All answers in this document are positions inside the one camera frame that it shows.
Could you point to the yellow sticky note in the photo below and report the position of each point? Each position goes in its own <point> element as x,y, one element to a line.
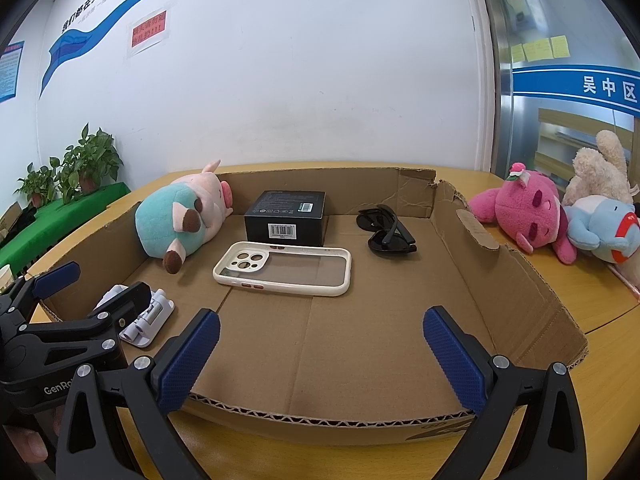
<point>538,49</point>
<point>518,53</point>
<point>560,46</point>

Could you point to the small white plastic gadget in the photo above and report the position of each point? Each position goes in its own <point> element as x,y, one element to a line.
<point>156,310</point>

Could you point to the black product box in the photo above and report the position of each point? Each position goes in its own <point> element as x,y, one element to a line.
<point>285,220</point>

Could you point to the pink plush toy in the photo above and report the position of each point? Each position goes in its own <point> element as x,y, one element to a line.
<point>520,205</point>

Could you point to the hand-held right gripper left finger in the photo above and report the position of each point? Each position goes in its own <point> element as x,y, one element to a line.
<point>185,360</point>

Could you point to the brown cardboard carton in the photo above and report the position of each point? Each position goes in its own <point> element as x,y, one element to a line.
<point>9,222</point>

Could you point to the person's left hand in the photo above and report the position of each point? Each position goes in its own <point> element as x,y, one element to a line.
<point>27,445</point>

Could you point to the brown cardboard box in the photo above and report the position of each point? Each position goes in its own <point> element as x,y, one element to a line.
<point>350,335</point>

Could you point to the light blue plush toy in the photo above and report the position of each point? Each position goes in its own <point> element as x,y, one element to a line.
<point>585,225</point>

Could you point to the metal door frame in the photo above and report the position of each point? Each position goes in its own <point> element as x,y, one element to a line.
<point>492,60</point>

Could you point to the blue window band sign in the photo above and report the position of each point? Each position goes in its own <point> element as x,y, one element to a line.
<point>550,82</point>

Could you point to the cream clear phone case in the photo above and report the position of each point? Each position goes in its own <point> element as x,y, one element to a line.
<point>235,255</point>

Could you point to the paper cup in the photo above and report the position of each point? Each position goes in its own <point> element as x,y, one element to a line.
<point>6,279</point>

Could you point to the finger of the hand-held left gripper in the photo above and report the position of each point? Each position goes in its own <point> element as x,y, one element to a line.
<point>55,277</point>
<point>130,301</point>

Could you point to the blue wall notice board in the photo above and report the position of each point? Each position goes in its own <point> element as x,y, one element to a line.
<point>11,72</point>

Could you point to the teal cow plush toy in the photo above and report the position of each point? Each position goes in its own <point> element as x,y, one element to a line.
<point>165,220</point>

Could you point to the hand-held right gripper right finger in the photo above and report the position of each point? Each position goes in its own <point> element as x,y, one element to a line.
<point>455,360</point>

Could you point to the potted green plant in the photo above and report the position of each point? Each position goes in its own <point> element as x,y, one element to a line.
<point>92,152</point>
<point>37,185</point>

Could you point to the red wall notice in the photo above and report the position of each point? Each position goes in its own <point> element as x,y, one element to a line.
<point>147,32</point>

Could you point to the beige plush toy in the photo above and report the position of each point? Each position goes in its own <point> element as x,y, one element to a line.
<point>600,170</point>

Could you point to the black sunglasses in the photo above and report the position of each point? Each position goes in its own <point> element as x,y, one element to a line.
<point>385,245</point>

